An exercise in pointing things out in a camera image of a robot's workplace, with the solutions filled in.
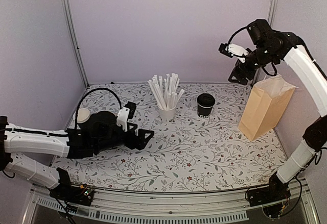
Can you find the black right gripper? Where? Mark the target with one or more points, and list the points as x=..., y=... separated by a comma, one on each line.
x=237, y=72

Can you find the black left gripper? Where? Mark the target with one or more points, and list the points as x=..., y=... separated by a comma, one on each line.
x=140, y=143

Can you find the brown paper bag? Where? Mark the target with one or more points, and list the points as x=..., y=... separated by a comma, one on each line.
x=266, y=104

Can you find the black plastic cup lid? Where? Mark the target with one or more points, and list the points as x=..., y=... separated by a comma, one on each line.
x=205, y=100

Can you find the black and white coffee cup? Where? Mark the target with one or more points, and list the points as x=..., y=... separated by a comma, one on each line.
x=204, y=112

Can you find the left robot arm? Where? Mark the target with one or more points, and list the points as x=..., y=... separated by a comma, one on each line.
x=16, y=141

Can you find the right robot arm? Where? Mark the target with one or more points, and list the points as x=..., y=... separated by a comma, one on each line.
x=255, y=46

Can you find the white paper straw cup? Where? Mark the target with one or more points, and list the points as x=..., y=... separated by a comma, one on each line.
x=166, y=115

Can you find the paper-wrapped straws bundle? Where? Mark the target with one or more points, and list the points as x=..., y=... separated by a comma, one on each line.
x=165, y=91

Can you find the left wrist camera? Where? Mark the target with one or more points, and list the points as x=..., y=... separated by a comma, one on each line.
x=125, y=113

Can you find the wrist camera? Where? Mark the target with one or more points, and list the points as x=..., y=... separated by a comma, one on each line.
x=232, y=50
x=125, y=113

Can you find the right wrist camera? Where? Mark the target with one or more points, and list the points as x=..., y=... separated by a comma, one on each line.
x=232, y=50

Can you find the aluminium front rail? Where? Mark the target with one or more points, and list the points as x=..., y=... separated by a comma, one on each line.
x=118, y=206

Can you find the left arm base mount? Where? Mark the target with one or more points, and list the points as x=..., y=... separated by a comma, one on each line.
x=65, y=191

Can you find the right aluminium corner post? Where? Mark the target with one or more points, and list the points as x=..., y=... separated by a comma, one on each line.
x=272, y=11

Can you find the aluminium corner post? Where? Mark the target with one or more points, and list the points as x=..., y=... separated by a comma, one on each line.
x=74, y=41
x=272, y=11

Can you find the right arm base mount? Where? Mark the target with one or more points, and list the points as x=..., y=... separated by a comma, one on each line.
x=259, y=196

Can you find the left aluminium corner post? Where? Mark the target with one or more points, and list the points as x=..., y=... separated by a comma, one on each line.
x=74, y=41

